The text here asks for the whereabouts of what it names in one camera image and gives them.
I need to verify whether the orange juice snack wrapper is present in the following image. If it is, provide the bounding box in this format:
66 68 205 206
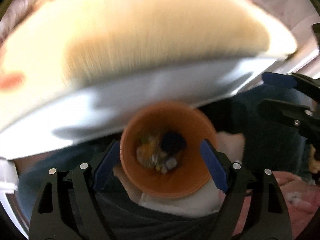
136 135 159 169

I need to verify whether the orange plastic trash bin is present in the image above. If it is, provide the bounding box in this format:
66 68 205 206
120 102 217 199

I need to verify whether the person's right hand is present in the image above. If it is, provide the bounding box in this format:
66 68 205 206
308 145 320 174

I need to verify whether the yellow floral plush blanket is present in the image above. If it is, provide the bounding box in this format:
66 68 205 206
1 0 298 129

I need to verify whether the rolled floral pink quilt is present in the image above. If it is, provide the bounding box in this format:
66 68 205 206
1 0 37 42

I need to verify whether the white bed frame edge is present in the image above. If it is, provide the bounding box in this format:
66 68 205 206
1 57 275 160

